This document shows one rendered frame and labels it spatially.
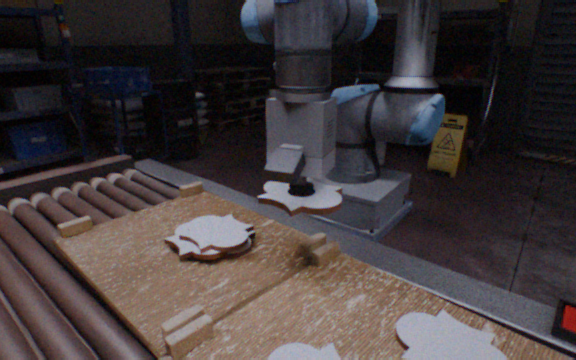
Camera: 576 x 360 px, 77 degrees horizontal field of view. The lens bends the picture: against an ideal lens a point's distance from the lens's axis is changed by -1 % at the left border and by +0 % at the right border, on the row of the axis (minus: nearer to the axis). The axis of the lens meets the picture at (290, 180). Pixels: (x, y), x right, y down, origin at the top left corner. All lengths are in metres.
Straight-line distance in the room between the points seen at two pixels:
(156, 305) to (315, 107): 0.36
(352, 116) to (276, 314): 0.51
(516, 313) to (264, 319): 0.38
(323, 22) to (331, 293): 0.38
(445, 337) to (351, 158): 0.51
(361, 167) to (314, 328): 0.50
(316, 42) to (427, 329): 0.39
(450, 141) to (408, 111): 3.19
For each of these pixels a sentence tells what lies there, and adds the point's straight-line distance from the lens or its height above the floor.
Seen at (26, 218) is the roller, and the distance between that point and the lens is 1.03.
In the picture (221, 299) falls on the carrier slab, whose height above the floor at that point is 0.94.
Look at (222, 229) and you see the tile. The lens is 0.69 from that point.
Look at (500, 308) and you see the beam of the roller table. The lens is 0.66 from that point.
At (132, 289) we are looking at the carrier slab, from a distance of 0.63.
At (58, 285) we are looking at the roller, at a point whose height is 0.92.
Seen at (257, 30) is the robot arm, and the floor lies 1.31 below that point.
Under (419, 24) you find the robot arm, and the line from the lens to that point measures 0.84.
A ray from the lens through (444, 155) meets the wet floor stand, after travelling 4.03.
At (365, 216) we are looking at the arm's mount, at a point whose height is 0.92.
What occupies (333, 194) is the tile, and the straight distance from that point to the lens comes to 0.55.
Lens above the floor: 1.29
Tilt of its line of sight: 21 degrees down
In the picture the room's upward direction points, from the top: straight up
